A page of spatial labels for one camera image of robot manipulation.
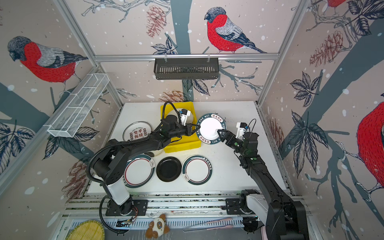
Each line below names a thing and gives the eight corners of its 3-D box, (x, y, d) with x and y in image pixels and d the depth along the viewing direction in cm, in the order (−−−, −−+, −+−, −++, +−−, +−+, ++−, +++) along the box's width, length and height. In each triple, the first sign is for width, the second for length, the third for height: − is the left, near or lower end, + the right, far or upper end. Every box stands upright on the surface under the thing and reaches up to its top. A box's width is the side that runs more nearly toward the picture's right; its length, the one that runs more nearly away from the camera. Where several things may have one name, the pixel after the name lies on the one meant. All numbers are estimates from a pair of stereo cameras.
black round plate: (154, 182, 83) (154, 181, 82) (159, 157, 93) (158, 156, 91) (180, 182, 83) (180, 181, 82) (182, 157, 93) (182, 156, 91)
